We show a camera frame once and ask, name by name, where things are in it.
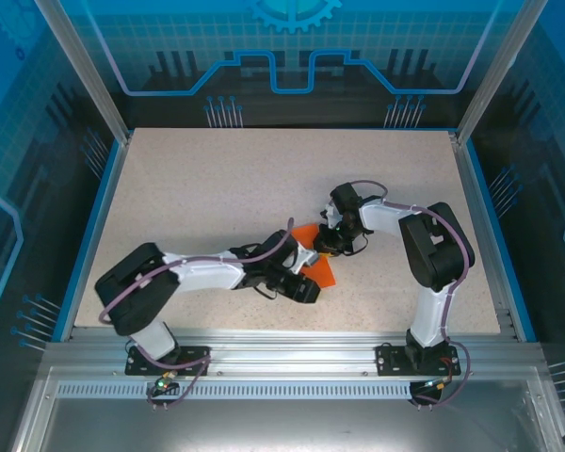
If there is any slotted cable duct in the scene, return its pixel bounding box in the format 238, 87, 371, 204
55, 381, 533, 402

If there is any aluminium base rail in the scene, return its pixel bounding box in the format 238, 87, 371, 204
41, 327, 550, 378

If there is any sheet metal tray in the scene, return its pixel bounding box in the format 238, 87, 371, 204
7, 366, 565, 452

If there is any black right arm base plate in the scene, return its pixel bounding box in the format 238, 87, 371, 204
374, 342, 463, 378

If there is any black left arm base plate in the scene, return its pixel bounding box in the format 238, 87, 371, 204
124, 345, 214, 378

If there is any blue table edge strip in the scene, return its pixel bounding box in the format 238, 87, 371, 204
464, 138, 539, 343
51, 138, 133, 343

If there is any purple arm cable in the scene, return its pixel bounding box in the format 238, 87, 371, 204
347, 178, 475, 412
98, 217, 308, 413

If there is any aluminium frame post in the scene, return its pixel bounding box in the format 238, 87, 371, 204
32, 0, 134, 145
453, 0, 541, 145

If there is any aluminium side rail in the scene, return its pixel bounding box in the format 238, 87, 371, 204
448, 131, 520, 341

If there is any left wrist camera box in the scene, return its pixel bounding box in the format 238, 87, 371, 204
292, 242, 320, 275

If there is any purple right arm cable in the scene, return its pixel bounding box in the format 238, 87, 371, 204
347, 178, 475, 412

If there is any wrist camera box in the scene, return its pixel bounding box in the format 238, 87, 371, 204
292, 242, 320, 275
319, 200, 343, 231

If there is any cable connector with green light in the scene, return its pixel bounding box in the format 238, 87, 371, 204
421, 376, 455, 393
151, 370, 179, 396

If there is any orange paper sheet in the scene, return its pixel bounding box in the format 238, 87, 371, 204
289, 223, 339, 289

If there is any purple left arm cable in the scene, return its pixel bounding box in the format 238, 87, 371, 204
98, 217, 308, 413

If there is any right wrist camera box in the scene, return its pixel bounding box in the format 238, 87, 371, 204
319, 200, 343, 231

